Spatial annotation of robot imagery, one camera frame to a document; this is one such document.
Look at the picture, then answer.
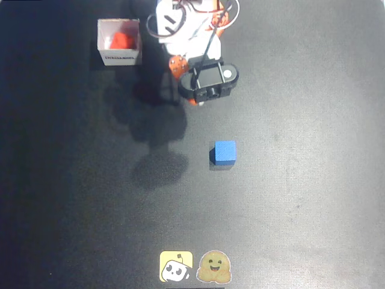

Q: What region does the black webcam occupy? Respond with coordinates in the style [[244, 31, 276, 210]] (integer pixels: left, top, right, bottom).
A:
[[177, 61, 240, 102]]

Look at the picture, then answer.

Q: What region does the red cube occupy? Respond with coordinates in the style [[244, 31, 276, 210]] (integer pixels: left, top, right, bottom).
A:
[[108, 30, 135, 49]]

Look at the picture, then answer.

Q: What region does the black camera cable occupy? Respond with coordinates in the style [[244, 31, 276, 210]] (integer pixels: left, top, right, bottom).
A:
[[192, 0, 235, 88]]

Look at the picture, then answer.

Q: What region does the dark servo wire loop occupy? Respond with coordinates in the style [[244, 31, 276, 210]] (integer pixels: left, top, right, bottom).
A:
[[146, 4, 188, 40]]

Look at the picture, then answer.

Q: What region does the red white servo wire bundle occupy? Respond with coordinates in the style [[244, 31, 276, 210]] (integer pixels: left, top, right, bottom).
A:
[[210, 0, 241, 31]]

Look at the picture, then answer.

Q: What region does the blue cube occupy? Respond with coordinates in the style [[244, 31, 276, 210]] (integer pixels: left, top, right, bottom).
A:
[[209, 140, 238, 166]]

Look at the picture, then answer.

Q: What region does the hugging face emoji sticker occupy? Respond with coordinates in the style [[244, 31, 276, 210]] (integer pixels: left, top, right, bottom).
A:
[[196, 250, 232, 284]]

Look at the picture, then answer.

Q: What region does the white cardboard box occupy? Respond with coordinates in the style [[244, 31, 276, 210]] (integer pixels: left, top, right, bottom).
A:
[[96, 17, 144, 67]]

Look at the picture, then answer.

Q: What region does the yellow robot sticker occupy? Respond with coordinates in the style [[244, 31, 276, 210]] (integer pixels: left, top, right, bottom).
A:
[[159, 250, 194, 283]]

